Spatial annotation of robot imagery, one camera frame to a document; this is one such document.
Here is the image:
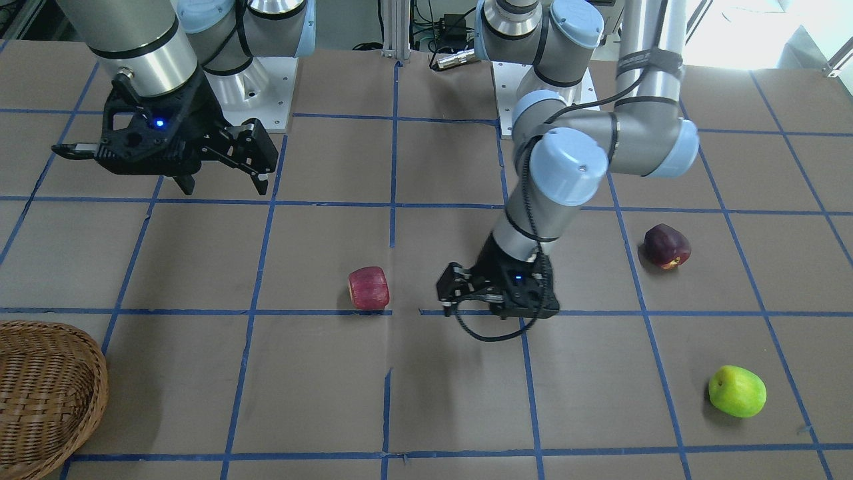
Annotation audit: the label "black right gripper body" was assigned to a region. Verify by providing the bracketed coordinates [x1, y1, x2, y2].
[52, 68, 231, 177]

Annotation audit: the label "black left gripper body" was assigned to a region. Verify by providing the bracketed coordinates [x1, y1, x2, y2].
[460, 235, 560, 319]

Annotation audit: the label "dark red apple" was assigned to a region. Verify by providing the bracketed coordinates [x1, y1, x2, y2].
[643, 223, 692, 270]

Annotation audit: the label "green apple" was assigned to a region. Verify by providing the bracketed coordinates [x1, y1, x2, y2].
[708, 365, 767, 419]

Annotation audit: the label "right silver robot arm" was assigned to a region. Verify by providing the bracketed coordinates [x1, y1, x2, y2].
[51, 1, 316, 195]

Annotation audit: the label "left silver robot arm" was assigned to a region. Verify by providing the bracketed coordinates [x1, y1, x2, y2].
[436, 1, 700, 319]

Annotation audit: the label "woven wicker basket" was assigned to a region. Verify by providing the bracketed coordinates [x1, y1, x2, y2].
[1, 320, 109, 479]

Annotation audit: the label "silver cylindrical connector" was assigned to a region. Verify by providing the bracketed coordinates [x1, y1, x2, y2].
[430, 49, 480, 72]

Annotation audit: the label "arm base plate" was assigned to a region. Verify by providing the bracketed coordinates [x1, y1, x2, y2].
[205, 57, 299, 134]
[492, 61, 600, 141]

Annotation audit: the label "aluminium frame post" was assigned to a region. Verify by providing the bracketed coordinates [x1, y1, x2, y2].
[380, 0, 412, 64]

